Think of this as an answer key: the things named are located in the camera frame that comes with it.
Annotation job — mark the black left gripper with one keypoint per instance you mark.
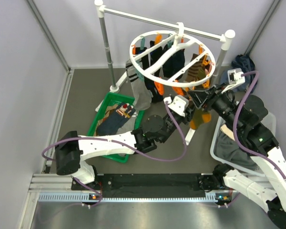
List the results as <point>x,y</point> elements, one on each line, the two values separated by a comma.
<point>188,116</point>

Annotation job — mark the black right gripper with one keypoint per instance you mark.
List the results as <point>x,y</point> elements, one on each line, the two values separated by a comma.
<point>210,97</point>

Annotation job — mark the olive green striped sock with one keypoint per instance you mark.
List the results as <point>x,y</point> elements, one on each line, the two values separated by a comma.
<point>203,75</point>

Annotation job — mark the brown striped sock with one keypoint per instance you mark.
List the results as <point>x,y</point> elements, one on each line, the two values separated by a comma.
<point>193,71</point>

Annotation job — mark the navy santa pattern sock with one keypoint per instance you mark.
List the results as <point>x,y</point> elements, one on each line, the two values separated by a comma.
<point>118,119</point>

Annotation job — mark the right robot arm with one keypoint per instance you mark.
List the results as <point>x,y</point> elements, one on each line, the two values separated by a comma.
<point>244,120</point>

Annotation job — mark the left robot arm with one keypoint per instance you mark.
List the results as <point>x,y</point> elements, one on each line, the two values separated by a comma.
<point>72,151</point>

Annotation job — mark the dark navy hanging socks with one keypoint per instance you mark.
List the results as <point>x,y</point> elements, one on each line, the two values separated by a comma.
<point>174,64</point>

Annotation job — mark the white round sock hanger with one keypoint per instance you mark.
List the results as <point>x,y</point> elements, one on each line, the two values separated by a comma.
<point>164,62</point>

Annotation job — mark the grey striped sock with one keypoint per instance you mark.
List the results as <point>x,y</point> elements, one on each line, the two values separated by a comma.
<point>141,94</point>

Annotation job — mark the white laundry basket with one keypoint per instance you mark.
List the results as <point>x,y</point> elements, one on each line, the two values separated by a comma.
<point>227,151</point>

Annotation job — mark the white drying rack stand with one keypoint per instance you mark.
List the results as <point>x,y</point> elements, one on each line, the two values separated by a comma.
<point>225,39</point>

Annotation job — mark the green plastic bin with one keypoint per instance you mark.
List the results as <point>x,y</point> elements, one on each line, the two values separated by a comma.
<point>110,100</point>

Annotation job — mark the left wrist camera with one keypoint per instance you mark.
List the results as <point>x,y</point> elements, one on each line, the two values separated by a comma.
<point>178,104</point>

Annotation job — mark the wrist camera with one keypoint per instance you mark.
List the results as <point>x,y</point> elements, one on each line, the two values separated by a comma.
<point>178,104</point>
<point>235,79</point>

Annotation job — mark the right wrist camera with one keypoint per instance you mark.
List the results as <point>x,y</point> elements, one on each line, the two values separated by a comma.
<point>235,79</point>

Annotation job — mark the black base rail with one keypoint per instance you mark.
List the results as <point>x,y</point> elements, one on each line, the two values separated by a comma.
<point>152,185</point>

